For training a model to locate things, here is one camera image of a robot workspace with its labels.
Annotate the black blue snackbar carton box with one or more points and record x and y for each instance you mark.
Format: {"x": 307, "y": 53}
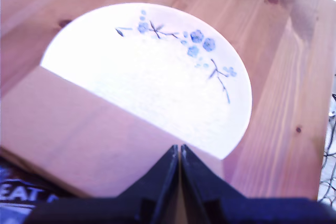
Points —
{"x": 78, "y": 129}

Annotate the blue protein snack bar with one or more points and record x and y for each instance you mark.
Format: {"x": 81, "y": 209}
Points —
{"x": 21, "y": 192}

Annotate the white plate with blue flowers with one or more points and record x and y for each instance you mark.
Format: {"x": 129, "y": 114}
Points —
{"x": 157, "y": 77}

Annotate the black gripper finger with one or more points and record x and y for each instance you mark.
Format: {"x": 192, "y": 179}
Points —
{"x": 157, "y": 182}
{"x": 199, "y": 182}

